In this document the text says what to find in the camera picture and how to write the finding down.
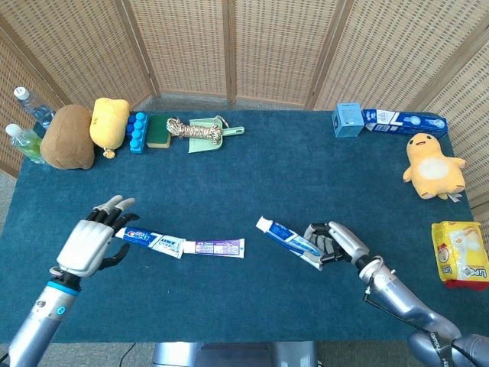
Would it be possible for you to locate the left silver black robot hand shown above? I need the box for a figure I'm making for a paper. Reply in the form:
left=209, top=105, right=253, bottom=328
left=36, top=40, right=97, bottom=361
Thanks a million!
left=49, top=194, right=141, bottom=279

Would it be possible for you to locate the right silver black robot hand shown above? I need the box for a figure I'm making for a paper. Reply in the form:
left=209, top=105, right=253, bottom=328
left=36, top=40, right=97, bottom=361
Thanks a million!
left=303, top=220, right=371, bottom=268

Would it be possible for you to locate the blue white toothpaste tube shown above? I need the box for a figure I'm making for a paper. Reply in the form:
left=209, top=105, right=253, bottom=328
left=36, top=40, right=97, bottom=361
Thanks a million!
left=255, top=216, right=325, bottom=271

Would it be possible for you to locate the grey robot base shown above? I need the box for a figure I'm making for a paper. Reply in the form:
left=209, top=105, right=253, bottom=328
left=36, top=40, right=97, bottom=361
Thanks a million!
left=152, top=341, right=318, bottom=367

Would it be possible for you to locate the blue Crest toothpaste tube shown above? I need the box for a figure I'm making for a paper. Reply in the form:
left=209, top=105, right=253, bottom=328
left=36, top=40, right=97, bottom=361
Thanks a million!
left=114, top=226, right=187, bottom=260

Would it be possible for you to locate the purple white toothpaste tube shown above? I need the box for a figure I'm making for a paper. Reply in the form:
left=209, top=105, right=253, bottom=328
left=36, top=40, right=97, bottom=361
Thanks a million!
left=182, top=239, right=246, bottom=261

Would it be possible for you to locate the dark blue toothpaste carton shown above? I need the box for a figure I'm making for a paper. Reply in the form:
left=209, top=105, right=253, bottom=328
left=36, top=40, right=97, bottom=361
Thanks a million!
left=361, top=109, right=449, bottom=140

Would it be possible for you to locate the brown plush toy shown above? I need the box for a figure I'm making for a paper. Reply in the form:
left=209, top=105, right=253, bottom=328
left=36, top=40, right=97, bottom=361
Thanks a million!
left=39, top=104, right=96, bottom=171

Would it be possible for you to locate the orange yellow chick plush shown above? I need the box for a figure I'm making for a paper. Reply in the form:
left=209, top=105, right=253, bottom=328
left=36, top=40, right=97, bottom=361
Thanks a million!
left=402, top=132, right=467, bottom=203

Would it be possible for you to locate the yellow snack bag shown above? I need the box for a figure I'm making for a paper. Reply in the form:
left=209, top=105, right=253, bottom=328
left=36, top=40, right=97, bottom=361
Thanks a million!
left=431, top=220, right=489, bottom=292

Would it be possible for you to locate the green liquid bottle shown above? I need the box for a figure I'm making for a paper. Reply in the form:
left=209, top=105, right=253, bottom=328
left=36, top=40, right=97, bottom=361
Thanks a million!
left=5, top=123, right=47, bottom=164

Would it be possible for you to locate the light blue cube box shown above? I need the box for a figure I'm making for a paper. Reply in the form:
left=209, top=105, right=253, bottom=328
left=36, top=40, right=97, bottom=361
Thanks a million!
left=331, top=102, right=364, bottom=139

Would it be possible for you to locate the yellow plush toy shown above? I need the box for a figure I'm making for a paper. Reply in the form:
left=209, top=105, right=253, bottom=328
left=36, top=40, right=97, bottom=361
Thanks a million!
left=89, top=97, right=130, bottom=159

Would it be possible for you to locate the teal table cloth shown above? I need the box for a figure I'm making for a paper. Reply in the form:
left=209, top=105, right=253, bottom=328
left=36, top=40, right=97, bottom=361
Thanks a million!
left=0, top=110, right=489, bottom=344

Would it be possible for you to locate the blue plastic building brick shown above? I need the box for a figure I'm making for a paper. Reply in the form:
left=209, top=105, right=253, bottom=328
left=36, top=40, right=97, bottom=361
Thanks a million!
left=127, top=111, right=149, bottom=154

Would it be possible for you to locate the green yellow sponge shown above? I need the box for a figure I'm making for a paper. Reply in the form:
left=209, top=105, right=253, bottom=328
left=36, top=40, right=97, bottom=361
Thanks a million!
left=146, top=114, right=172, bottom=149

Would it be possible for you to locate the clear water bottle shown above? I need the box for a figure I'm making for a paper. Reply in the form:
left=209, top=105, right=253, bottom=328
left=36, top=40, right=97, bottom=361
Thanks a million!
left=13, top=86, right=57, bottom=129

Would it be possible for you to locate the light green dustpan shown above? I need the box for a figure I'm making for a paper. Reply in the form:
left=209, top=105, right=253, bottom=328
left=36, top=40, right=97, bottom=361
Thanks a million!
left=187, top=117, right=245, bottom=154

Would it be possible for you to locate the wicker folding screen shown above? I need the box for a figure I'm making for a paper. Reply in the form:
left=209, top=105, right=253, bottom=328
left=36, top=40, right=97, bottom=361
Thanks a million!
left=0, top=0, right=489, bottom=245

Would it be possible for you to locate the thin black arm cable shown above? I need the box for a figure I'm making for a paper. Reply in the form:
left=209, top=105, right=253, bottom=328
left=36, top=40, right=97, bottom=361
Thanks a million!
left=362, top=256, right=432, bottom=333

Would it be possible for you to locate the black floor cable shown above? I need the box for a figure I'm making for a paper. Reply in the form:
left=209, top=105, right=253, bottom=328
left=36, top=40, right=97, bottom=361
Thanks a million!
left=119, top=342, right=137, bottom=367

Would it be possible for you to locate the coiled braided rope bundle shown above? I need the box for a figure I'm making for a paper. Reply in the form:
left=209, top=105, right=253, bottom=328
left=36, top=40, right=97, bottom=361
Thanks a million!
left=165, top=117, right=224, bottom=141

